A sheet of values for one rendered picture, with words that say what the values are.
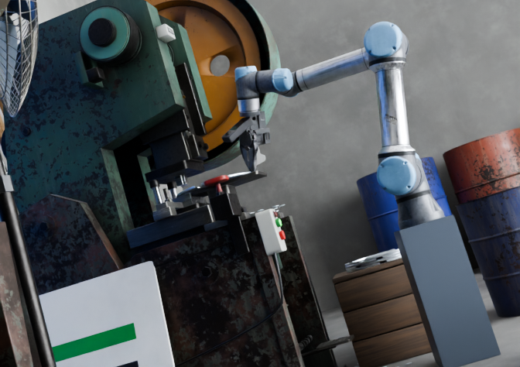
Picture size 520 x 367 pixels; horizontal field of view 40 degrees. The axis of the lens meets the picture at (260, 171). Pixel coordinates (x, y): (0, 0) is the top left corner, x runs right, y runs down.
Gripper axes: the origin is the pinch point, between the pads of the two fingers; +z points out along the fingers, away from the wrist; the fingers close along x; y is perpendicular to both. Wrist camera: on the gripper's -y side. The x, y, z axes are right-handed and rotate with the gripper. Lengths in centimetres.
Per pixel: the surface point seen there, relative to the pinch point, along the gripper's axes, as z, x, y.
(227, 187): 4.9, 3.0, -8.2
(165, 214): 8.5, -0.3, -34.7
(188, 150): -8.8, 13.5, -16.0
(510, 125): 26, 131, 328
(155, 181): 0.5, 18.7, -27.2
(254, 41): -45, 34, 31
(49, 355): 27, -42, -89
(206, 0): -64, 51, 21
